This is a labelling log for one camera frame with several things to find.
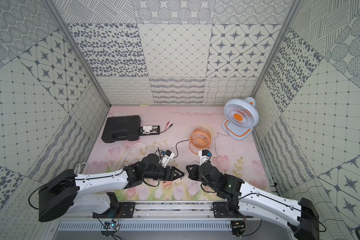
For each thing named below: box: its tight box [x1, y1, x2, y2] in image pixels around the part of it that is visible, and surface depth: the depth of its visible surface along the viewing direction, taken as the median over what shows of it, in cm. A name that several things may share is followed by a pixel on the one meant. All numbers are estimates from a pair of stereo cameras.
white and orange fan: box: [222, 97, 259, 141], surface depth 90 cm
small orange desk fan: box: [189, 127, 212, 155], surface depth 92 cm
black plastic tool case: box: [101, 115, 141, 143], surface depth 100 cm
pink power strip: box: [162, 180, 172, 187], surface depth 83 cm
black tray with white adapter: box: [139, 125, 160, 136], surface depth 106 cm
